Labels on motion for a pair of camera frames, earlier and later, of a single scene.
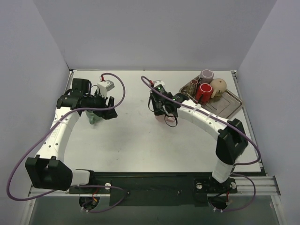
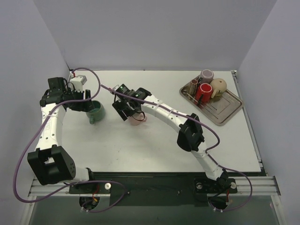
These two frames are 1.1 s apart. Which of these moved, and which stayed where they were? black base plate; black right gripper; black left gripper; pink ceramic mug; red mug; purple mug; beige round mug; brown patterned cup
Moved: black right gripper; pink ceramic mug; black left gripper
Stayed: red mug; black base plate; purple mug; brown patterned cup; beige round mug
